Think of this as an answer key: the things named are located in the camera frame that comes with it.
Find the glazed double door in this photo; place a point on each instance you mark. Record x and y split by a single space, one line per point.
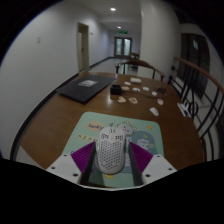
123 46

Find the black railing with wooden handrail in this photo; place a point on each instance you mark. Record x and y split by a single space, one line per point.
200 71

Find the dark framed window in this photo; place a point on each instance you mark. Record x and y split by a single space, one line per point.
193 63

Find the round ceiling light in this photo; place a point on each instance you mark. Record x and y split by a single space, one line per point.
119 27
113 9

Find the small white flat box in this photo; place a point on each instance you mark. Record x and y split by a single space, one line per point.
135 80

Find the small paper sticker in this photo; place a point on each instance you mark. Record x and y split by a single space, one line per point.
160 101
133 100
125 88
154 93
121 99
154 111
136 89
146 88
127 83

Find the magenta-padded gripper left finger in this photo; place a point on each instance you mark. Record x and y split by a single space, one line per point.
63 166

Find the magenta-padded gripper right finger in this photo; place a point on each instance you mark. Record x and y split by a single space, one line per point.
160 166

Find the green printed mouse pad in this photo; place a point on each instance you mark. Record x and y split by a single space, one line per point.
90 128

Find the small black box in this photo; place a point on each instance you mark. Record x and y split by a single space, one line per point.
115 90

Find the green exit sign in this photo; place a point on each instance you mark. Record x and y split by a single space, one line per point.
123 32

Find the wooden armchair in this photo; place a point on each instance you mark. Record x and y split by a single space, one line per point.
140 62

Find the white perforated computer mouse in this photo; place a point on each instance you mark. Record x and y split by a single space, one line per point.
111 150

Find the white side door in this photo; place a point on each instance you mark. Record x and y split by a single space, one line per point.
83 46

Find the black closed laptop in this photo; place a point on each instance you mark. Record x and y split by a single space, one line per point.
83 88

